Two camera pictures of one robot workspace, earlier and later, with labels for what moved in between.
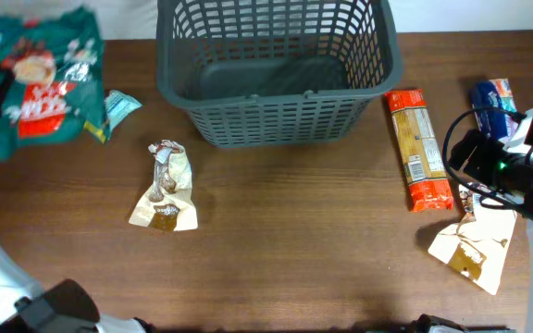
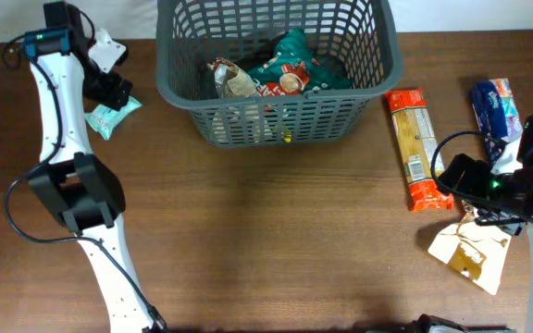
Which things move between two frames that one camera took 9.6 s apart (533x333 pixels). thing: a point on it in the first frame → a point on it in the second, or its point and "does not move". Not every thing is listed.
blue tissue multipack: x=497 y=93 does not move
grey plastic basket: x=277 y=72 does not move
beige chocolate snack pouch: x=168 y=204 → x=241 y=124
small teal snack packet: x=117 y=106 does not move
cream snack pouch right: x=476 y=246 does not move
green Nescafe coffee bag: x=52 y=70 → x=293 y=70
